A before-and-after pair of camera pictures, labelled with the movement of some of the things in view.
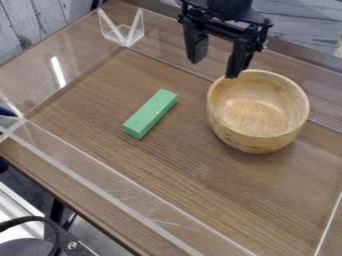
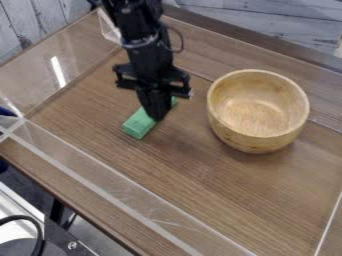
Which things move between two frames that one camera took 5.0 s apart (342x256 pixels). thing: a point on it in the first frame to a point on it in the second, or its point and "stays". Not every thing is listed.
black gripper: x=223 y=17 to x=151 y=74
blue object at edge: x=6 y=112 stays
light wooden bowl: x=256 y=111 stays
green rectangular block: x=149 y=113 stays
